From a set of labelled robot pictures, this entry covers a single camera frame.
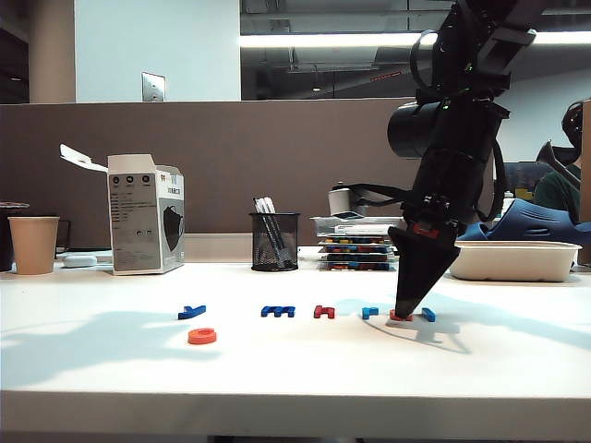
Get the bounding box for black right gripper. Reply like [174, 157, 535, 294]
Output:
[387, 150, 491, 319]

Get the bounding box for orange letter o magnet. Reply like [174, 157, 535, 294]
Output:
[187, 328, 217, 346]

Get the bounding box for teal magnet letter card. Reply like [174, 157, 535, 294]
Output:
[318, 244, 397, 256]
[321, 253, 398, 264]
[319, 260, 399, 273]
[317, 235, 393, 246]

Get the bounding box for navy blue rubber slipper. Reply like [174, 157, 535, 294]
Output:
[456, 221, 493, 242]
[488, 198, 591, 244]

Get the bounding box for clear plastic tray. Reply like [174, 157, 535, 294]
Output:
[308, 215, 403, 240]

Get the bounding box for beige paper pulp bowl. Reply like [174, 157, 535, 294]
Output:
[447, 240, 583, 283]

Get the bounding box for black mesh pen holder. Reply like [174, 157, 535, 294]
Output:
[248, 212, 301, 273]

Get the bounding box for dark computer monitor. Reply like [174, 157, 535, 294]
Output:
[503, 161, 555, 202]

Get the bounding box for clear capped black pen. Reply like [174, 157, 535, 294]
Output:
[252, 198, 285, 268]
[261, 198, 296, 269]

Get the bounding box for person in green top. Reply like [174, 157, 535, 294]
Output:
[534, 100, 584, 223]

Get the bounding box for brown wooden cabinet panel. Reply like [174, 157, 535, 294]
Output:
[577, 99, 591, 268]

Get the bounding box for long ceiling light strip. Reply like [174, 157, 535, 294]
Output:
[238, 30, 591, 50]

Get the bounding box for white grey mask box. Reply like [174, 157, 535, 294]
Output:
[59, 144, 187, 277]

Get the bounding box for brown desk partition panel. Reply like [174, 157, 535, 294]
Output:
[0, 96, 496, 250]

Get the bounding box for brown paper cup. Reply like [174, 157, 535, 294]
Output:
[7, 216, 61, 277]

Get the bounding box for dark lidded cup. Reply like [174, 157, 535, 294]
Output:
[0, 201, 30, 273]

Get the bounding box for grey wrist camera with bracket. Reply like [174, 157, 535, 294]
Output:
[327, 183, 412, 221]

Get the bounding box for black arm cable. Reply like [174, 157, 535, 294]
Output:
[475, 138, 508, 223]

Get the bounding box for metal wall switch plate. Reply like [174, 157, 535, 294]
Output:
[140, 71, 167, 102]

